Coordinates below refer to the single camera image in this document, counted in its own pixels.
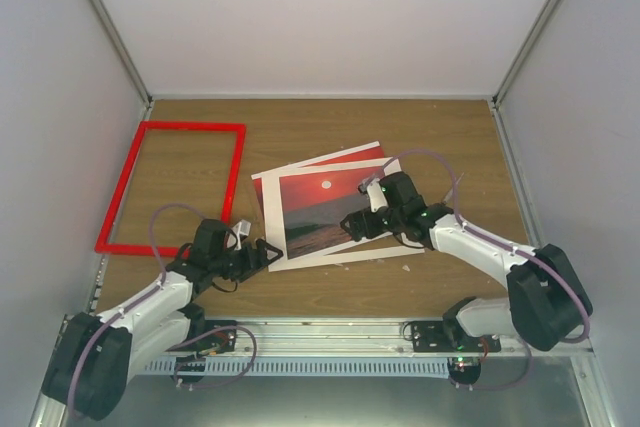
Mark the grey slotted cable duct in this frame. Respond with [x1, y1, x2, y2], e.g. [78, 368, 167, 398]
[144, 356, 451, 378]

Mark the red sunset photo print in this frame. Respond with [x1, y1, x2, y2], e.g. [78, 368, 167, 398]
[250, 141, 401, 268]

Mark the red photo frame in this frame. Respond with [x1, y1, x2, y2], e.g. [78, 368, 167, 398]
[95, 120, 246, 256]

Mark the purple cable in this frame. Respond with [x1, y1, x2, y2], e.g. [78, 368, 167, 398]
[359, 148, 594, 393]
[64, 202, 259, 418]

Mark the aluminium corner post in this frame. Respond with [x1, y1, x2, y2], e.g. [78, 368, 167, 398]
[490, 0, 596, 107]
[87, 0, 153, 109]

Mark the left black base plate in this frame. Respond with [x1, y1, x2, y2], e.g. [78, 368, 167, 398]
[169, 319, 239, 352]

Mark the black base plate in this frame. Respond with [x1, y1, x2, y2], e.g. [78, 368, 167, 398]
[401, 320, 502, 354]
[169, 319, 239, 352]

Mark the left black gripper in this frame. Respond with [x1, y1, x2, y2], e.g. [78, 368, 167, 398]
[210, 239, 282, 283]

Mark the right aluminium corner post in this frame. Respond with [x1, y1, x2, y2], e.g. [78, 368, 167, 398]
[490, 0, 596, 107]

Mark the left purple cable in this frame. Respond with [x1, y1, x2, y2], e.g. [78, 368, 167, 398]
[64, 202, 259, 418]

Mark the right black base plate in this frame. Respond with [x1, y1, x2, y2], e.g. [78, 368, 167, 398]
[401, 320, 502, 354]

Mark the left aluminium corner post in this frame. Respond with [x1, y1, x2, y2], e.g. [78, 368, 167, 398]
[87, 0, 153, 109]

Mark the aluminium front rail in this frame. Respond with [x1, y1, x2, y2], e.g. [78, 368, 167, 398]
[53, 314, 595, 359]

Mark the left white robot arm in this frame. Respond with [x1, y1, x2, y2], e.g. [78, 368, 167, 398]
[41, 219, 284, 420]

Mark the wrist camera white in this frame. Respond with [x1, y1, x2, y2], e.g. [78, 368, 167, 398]
[358, 178, 388, 213]
[231, 219, 252, 250]

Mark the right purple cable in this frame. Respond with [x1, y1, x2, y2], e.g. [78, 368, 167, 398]
[359, 148, 594, 393]

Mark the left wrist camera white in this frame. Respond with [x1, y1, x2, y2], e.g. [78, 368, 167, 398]
[231, 219, 252, 250]

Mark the white mat board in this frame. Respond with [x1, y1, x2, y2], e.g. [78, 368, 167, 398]
[258, 156, 426, 273]

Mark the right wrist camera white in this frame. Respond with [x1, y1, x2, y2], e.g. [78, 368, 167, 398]
[358, 178, 388, 213]

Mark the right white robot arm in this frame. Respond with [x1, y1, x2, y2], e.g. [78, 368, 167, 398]
[340, 172, 593, 352]

